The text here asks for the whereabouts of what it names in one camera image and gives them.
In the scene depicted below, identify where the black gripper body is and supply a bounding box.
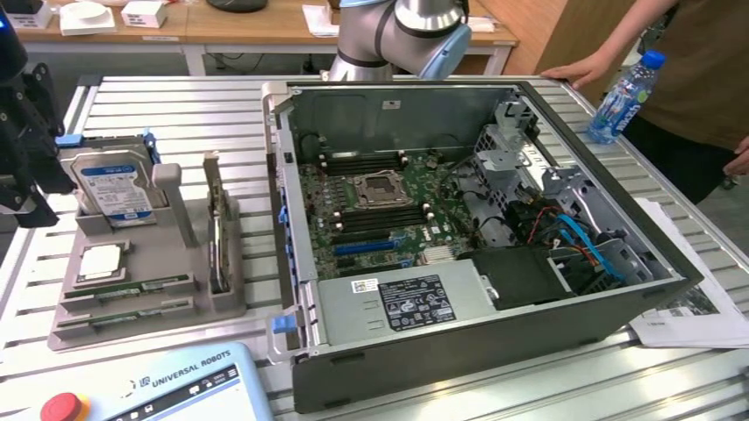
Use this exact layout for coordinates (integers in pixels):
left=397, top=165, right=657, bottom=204
left=0, top=0, right=30, bottom=84

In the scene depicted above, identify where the green RAM stick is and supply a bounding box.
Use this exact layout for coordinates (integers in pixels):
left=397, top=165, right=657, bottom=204
left=57, top=300, right=195, bottom=330
left=69, top=275, right=193, bottom=302

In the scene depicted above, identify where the person right hand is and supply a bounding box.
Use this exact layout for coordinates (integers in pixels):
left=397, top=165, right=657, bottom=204
left=540, top=52, right=611, bottom=92

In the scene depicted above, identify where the person left hand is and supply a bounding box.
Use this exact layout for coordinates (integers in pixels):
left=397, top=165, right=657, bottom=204
left=722, top=134, right=749, bottom=177

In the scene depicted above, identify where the white labelled cardboard box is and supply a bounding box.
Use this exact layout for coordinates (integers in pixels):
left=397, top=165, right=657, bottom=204
left=120, top=0, right=169, bottom=30
left=12, top=11, right=54, bottom=30

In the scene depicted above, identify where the blue disk caddy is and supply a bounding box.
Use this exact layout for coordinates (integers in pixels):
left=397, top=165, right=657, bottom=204
left=54, top=128, right=163, bottom=176

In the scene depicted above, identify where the hard disk blue label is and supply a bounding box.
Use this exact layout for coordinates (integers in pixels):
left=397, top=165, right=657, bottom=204
left=57, top=142, right=171, bottom=229

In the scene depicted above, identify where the white round-topped box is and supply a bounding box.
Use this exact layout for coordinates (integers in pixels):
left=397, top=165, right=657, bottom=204
left=57, top=1, right=118, bottom=37

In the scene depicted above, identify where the silver CPU chip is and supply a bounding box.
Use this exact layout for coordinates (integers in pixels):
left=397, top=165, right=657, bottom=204
left=77, top=245, right=128, bottom=281

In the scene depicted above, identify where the grey parts rack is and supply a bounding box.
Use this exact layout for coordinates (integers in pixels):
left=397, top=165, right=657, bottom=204
left=46, top=151, right=248, bottom=353

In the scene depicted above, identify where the graphics card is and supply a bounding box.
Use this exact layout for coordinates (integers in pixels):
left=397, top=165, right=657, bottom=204
left=201, top=151, right=236, bottom=296

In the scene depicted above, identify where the black round object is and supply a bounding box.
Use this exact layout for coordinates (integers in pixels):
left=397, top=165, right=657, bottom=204
left=204, top=0, right=269, bottom=13

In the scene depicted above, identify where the white papers pile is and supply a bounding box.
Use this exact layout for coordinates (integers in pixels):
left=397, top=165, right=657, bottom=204
left=300, top=4, right=341, bottom=39

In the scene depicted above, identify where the red emergency stop button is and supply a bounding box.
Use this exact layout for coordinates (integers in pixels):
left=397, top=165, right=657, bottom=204
left=38, top=392, right=89, bottom=421

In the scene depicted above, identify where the light blue teach pendant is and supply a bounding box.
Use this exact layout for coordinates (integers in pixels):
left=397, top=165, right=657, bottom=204
left=0, top=340, right=276, bottom=421

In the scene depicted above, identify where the black long expansion slot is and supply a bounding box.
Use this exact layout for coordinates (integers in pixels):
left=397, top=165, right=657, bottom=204
left=328, top=231, right=392, bottom=247

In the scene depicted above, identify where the blue expansion slot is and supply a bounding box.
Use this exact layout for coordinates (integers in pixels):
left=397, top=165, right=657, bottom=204
left=332, top=239, right=396, bottom=258

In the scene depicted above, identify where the silver CPU socket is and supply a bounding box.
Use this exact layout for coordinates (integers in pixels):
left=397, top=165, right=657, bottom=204
left=348, top=168, right=415, bottom=210

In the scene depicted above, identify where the grey power supply unit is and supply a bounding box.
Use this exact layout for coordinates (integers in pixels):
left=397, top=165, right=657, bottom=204
left=315, top=258, right=499, bottom=347

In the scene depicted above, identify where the green motherboard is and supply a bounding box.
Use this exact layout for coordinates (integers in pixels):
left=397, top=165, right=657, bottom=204
left=295, top=148, right=490, bottom=282

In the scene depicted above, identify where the small silver heatsink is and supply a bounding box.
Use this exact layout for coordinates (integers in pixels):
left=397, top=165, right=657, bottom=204
left=423, top=245, right=459, bottom=265

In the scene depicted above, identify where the grey metal drive cage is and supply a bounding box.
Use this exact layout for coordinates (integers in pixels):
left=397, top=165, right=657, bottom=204
left=467, top=98, right=556, bottom=196

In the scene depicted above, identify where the black plastic fan shroud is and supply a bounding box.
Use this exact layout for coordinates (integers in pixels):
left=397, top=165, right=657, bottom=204
left=470, top=245, right=578, bottom=312

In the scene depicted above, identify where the black open PC case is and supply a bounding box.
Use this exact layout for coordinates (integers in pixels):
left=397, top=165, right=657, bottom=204
left=260, top=80, right=706, bottom=416

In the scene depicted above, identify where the wooden cabinet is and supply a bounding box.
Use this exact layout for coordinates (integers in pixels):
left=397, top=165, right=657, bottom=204
left=476, top=0, right=644, bottom=89

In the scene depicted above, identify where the blue plastic water bottle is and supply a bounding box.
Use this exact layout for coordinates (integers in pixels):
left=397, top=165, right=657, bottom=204
left=586, top=50, right=669, bottom=146

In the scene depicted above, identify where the grey metal disk bay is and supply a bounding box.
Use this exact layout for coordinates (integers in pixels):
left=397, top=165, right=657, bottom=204
left=540, top=166, right=659, bottom=295

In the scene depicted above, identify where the person in brown shirt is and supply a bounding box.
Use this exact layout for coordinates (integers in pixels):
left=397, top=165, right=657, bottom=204
left=619, top=0, right=749, bottom=205

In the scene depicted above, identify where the printed paper sheet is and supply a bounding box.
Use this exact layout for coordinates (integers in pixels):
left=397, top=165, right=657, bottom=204
left=628, top=199, right=749, bottom=347

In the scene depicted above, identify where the white paper stack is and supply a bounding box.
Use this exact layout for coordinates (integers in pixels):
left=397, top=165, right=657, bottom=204
left=634, top=335, right=749, bottom=352

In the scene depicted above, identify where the wooden desk white frame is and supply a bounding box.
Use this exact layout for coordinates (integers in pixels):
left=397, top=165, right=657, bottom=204
left=184, top=0, right=520, bottom=78
left=14, top=0, right=189, bottom=78

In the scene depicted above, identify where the black wire bundle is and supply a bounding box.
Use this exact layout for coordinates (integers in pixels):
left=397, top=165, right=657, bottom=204
left=459, top=188, right=527, bottom=246

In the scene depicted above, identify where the thin red wire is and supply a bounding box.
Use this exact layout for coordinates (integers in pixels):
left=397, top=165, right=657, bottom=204
left=524, top=205, right=554, bottom=246

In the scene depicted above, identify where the red orange wire bundle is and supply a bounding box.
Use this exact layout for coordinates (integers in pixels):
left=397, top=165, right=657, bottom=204
left=564, top=244, right=603, bottom=268

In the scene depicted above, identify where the blue flat wire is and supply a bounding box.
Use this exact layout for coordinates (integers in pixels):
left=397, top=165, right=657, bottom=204
left=554, top=212, right=624, bottom=280

